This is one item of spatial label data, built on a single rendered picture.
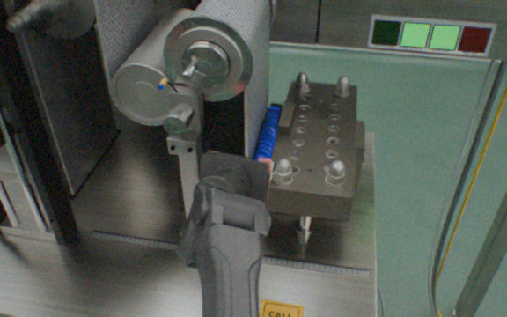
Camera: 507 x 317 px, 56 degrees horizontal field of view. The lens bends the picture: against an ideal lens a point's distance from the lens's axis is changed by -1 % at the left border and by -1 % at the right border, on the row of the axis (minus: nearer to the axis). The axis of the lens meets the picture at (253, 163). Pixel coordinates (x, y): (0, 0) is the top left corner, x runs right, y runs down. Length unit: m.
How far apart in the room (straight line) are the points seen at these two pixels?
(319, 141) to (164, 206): 0.35
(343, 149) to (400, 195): 1.53
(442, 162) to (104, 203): 2.05
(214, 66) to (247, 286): 0.39
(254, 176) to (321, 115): 0.39
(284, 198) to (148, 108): 0.29
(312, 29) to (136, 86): 0.43
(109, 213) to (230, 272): 0.58
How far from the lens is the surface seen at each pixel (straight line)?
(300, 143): 0.97
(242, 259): 0.51
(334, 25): 1.08
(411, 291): 2.08
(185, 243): 0.64
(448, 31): 1.09
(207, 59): 0.76
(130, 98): 0.87
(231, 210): 0.54
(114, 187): 1.10
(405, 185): 2.54
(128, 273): 0.92
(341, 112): 1.07
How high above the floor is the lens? 1.60
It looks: 39 degrees down
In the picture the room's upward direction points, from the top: straight up
